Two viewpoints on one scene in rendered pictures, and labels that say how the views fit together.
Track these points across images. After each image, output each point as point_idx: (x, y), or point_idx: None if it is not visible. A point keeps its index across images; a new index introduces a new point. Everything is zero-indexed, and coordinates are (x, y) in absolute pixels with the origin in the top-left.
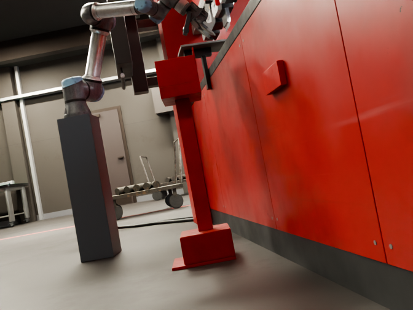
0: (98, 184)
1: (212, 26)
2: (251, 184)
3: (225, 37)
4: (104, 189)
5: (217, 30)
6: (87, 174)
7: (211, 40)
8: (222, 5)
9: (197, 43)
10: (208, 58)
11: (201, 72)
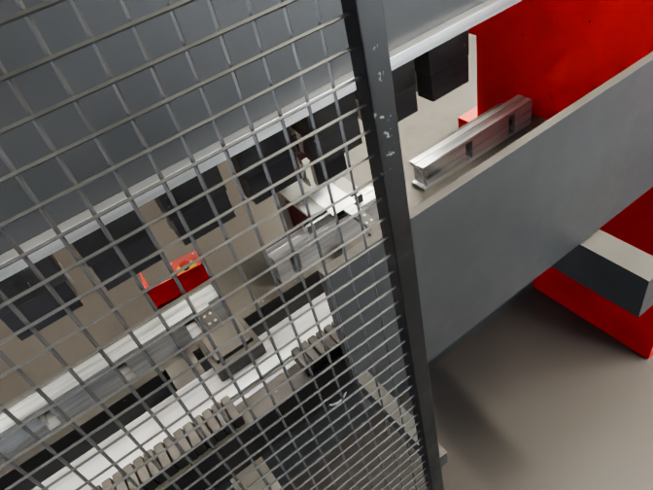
0: (289, 214)
1: (303, 173)
2: None
3: (600, 5)
4: (300, 217)
5: (429, 95)
6: (282, 198)
7: (566, 3)
8: (306, 155)
9: (278, 192)
10: (550, 39)
11: (530, 62)
